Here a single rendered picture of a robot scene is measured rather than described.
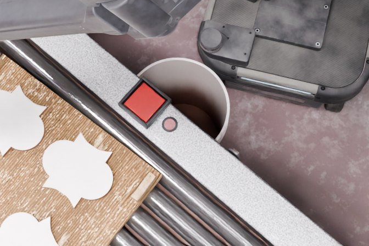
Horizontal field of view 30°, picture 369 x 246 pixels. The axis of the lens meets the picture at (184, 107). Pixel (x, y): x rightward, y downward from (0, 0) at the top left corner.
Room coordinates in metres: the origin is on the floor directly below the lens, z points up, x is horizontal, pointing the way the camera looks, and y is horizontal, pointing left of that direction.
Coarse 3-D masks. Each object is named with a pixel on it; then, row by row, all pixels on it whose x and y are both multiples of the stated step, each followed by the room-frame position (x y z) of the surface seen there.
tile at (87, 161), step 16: (64, 144) 0.34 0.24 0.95; (80, 144) 0.34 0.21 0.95; (48, 160) 0.32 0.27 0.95; (64, 160) 0.31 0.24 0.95; (80, 160) 0.31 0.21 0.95; (96, 160) 0.30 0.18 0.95; (64, 176) 0.28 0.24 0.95; (80, 176) 0.28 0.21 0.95; (96, 176) 0.27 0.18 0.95; (112, 176) 0.27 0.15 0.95; (64, 192) 0.25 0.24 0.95; (80, 192) 0.25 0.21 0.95; (96, 192) 0.24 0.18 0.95
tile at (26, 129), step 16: (0, 96) 0.46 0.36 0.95; (16, 96) 0.45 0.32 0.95; (0, 112) 0.42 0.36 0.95; (16, 112) 0.42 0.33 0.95; (32, 112) 0.41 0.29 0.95; (0, 128) 0.39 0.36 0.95; (16, 128) 0.39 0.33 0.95; (32, 128) 0.38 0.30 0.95; (0, 144) 0.36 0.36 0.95; (16, 144) 0.35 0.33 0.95; (32, 144) 0.35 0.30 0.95
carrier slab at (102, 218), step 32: (32, 96) 0.45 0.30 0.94; (64, 128) 0.38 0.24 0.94; (96, 128) 0.37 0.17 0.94; (0, 160) 0.33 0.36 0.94; (32, 160) 0.32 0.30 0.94; (128, 160) 0.30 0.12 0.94; (0, 192) 0.27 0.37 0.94; (32, 192) 0.26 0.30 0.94; (128, 192) 0.24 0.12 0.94; (0, 224) 0.21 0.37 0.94; (64, 224) 0.19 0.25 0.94; (96, 224) 0.19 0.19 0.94
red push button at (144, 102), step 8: (144, 88) 0.44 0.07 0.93; (136, 96) 0.43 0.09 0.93; (144, 96) 0.43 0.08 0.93; (152, 96) 0.42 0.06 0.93; (160, 96) 0.42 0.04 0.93; (128, 104) 0.41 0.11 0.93; (136, 104) 0.41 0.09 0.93; (144, 104) 0.41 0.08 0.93; (152, 104) 0.41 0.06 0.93; (160, 104) 0.41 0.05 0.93; (136, 112) 0.40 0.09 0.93; (144, 112) 0.39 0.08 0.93; (152, 112) 0.39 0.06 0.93; (144, 120) 0.38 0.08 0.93
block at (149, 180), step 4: (148, 176) 0.26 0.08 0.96; (152, 176) 0.26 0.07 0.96; (144, 180) 0.25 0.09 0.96; (148, 180) 0.25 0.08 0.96; (152, 180) 0.25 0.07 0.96; (140, 184) 0.25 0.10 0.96; (144, 184) 0.24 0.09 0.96; (148, 184) 0.24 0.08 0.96; (152, 184) 0.25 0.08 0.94; (140, 188) 0.24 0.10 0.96; (144, 188) 0.24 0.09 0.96; (148, 188) 0.24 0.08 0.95; (136, 192) 0.23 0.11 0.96; (140, 192) 0.23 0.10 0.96; (144, 192) 0.23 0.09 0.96; (132, 196) 0.23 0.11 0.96; (136, 196) 0.22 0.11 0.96; (140, 196) 0.22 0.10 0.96; (136, 200) 0.22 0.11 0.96; (140, 200) 0.22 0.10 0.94
